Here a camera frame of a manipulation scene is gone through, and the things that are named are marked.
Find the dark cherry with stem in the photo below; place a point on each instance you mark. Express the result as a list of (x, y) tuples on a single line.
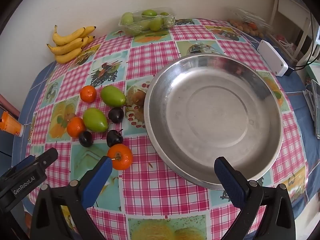
[(114, 138)]

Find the white chair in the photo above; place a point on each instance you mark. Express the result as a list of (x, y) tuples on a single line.
[(290, 7)]

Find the pile of brown longans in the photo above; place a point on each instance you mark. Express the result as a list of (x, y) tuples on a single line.
[(241, 27)]

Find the round metal plate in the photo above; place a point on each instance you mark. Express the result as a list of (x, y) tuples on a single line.
[(215, 120)]

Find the checkered fruit tablecloth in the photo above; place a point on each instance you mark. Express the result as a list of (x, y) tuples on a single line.
[(295, 87)]

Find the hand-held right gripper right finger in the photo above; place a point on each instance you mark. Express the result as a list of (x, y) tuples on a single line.
[(230, 180)]

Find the green mango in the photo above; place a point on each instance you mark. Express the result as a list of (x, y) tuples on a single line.
[(95, 119), (113, 95)]

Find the banana bunch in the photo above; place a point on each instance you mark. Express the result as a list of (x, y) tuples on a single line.
[(67, 47)]

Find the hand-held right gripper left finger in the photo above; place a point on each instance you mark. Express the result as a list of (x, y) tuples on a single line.
[(98, 180)]

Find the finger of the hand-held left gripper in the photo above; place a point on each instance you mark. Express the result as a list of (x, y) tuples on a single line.
[(23, 163), (50, 155)]

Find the pile of packed jujubes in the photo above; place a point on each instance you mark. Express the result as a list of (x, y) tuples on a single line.
[(155, 23)]

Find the tangerine in clamshell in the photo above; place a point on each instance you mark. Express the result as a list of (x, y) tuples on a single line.
[(252, 25)]

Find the black plug adapter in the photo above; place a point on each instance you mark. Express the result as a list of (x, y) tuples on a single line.
[(290, 71)]

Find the teal-edged box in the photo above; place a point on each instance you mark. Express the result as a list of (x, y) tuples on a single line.
[(313, 72)]

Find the tangerine with stem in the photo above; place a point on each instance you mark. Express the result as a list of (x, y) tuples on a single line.
[(122, 157)]

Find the pink checkered tablecloth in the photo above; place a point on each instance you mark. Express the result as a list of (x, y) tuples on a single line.
[(155, 185)]

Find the white plastic box device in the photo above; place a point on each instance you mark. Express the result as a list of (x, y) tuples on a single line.
[(271, 57)]

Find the clear plastic clamshell container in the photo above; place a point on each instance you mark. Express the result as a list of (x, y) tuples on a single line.
[(250, 16)]

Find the clear plastic fruit tray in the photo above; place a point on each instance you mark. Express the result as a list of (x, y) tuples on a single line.
[(130, 28)]

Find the dark plum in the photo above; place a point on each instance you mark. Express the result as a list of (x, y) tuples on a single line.
[(116, 115), (85, 138)]

